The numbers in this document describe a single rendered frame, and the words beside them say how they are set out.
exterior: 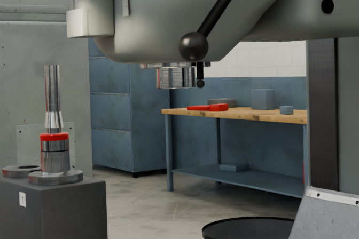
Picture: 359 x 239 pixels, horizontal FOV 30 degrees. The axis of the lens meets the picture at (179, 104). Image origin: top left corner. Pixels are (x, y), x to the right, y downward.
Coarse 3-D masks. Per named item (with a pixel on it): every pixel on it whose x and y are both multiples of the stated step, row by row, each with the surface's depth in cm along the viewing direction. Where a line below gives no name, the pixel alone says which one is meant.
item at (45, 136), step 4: (64, 132) 111; (40, 136) 109; (44, 136) 108; (48, 136) 108; (52, 136) 108; (56, 136) 108; (60, 136) 108; (64, 136) 109; (68, 136) 110; (44, 140) 108; (48, 140) 108; (52, 140) 108; (56, 140) 108
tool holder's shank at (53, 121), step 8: (48, 72) 108; (56, 72) 109; (48, 80) 108; (56, 80) 109; (48, 88) 108; (56, 88) 109; (48, 96) 108; (56, 96) 109; (48, 104) 109; (56, 104) 109; (48, 112) 109; (56, 112) 109; (48, 120) 109; (56, 120) 109; (48, 128) 109; (56, 128) 109
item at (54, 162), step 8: (40, 144) 109; (48, 144) 108; (56, 144) 108; (64, 144) 109; (48, 152) 108; (56, 152) 108; (64, 152) 109; (48, 160) 108; (56, 160) 108; (64, 160) 109; (48, 168) 108; (56, 168) 108; (64, 168) 109
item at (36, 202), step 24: (24, 168) 119; (0, 192) 113; (24, 192) 106; (48, 192) 103; (72, 192) 105; (96, 192) 108; (0, 216) 114; (24, 216) 107; (48, 216) 103; (72, 216) 106; (96, 216) 108
